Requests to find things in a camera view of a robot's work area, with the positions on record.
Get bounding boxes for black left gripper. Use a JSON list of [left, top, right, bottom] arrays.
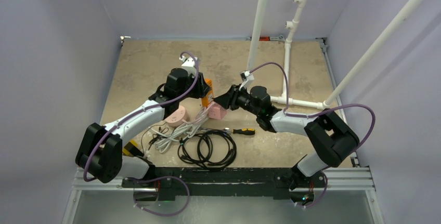
[[177, 71, 210, 101]]

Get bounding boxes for orange power strip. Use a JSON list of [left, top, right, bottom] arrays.
[[201, 78, 214, 107]]

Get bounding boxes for pink cube power socket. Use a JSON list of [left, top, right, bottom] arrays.
[[207, 102, 227, 120]]

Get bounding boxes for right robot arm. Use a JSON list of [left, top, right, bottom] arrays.
[[214, 85, 360, 186]]

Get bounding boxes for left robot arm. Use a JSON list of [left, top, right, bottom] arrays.
[[75, 68, 211, 187]]

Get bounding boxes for yellow cube power socket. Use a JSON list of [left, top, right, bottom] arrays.
[[122, 139, 144, 157]]

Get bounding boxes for red clamp at table edge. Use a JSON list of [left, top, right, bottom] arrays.
[[259, 36, 270, 41]]

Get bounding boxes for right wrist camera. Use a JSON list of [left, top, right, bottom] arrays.
[[239, 70, 254, 90]]

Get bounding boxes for yellow black handled screwdriver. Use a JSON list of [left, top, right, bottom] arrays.
[[200, 128, 256, 136]]

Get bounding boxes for white bundled power cable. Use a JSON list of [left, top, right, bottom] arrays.
[[148, 112, 211, 154]]

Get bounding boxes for black coiled cable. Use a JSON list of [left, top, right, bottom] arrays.
[[177, 129, 238, 170]]

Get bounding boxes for white pvc pipe frame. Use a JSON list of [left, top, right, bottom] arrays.
[[246, 0, 441, 111]]

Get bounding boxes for thin black adapter cable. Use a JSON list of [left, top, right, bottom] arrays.
[[139, 124, 173, 149]]

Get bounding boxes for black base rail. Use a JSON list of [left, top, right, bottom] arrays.
[[122, 167, 327, 203]]

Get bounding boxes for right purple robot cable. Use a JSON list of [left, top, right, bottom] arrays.
[[250, 61, 376, 152]]

